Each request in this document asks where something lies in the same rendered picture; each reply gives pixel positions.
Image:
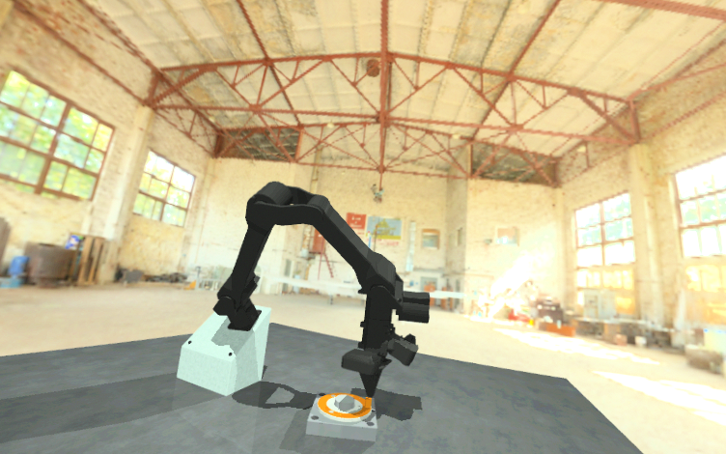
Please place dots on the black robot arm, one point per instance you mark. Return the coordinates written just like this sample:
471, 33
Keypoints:
376, 275

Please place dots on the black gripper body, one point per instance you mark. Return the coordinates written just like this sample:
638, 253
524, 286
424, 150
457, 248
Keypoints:
369, 360

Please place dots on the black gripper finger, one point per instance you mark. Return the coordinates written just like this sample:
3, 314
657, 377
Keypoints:
384, 362
370, 381

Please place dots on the orange round plate with tab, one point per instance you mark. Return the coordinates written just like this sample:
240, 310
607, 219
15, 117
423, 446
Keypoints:
326, 408

